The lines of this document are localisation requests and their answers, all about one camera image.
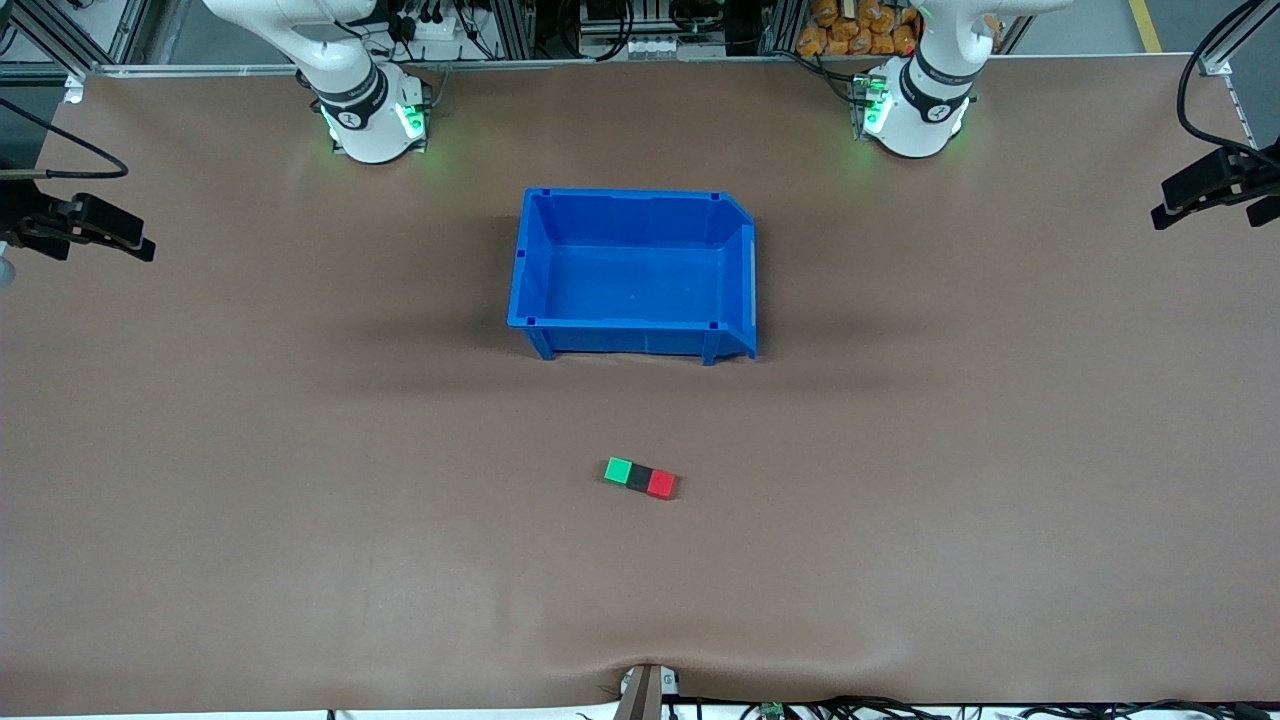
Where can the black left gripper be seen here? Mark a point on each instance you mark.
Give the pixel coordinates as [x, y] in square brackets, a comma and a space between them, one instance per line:
[1262, 170]

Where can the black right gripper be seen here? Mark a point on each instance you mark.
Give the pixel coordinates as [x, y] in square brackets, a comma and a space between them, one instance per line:
[22, 216]

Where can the green cube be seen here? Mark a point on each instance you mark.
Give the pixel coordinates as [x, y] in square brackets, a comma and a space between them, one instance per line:
[618, 470]

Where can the red cube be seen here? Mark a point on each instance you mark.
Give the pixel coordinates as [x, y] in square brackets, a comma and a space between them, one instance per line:
[661, 484]

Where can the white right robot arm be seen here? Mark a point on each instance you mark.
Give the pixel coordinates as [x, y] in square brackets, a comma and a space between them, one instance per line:
[352, 95]

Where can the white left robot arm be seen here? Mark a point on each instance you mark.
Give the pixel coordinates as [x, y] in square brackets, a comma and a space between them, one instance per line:
[925, 95]

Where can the black cube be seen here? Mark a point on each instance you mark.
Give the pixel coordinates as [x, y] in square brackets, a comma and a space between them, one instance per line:
[640, 478]

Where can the white power strip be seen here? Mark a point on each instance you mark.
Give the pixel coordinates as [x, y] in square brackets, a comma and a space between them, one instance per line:
[435, 27]

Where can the orange snack bag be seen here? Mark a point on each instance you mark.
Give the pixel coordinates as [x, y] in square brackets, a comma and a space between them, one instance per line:
[850, 30]

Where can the blue plastic storage bin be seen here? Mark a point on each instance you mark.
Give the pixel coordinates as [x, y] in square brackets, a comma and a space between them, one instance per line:
[630, 280]

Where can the small green circuit board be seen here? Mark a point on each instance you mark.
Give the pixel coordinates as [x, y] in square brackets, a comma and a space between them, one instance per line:
[770, 710]

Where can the white corner bracket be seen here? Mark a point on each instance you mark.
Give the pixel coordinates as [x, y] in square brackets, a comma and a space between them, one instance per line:
[74, 88]

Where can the aluminium frame strut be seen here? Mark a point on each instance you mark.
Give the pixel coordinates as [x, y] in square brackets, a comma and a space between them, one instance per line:
[50, 35]
[1230, 45]

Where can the aluminium table edge rail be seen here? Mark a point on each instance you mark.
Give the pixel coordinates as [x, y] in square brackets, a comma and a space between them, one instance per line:
[620, 63]

